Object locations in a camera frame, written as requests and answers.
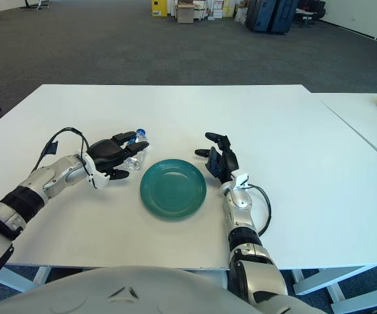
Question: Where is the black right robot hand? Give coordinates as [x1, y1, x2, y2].
[194, 131, 240, 184]

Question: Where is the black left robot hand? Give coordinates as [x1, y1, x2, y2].
[86, 130, 150, 180]

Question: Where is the clear bottle with blue cap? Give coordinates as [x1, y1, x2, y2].
[122, 128, 150, 172]

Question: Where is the green round plate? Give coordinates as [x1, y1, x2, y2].
[139, 158, 208, 220]

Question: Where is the grey robot torso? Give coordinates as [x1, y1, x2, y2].
[0, 265, 333, 314]

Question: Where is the white plastic bag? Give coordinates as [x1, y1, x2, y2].
[234, 7, 248, 24]

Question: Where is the blue suitcase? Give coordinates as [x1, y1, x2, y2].
[246, 0, 276, 33]

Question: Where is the brown cardboard box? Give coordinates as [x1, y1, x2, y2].
[177, 3, 195, 24]

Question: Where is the stack of white boxes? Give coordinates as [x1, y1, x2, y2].
[193, 0, 237, 19]

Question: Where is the yellow box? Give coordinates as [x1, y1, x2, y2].
[151, 0, 169, 17]

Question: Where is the dark navy suitcase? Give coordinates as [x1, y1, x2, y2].
[269, 0, 299, 35]

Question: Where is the chair base with casters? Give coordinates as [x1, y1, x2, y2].
[20, 0, 50, 10]

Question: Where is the black chair at desk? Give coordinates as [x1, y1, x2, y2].
[295, 0, 326, 27]

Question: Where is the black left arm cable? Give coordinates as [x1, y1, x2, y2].
[31, 126, 91, 177]

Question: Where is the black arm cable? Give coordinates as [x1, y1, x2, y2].
[31, 126, 91, 177]
[248, 184, 272, 236]

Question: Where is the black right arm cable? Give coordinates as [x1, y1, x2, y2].
[248, 184, 272, 236]

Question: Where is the white table frame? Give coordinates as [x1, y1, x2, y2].
[0, 261, 377, 311]

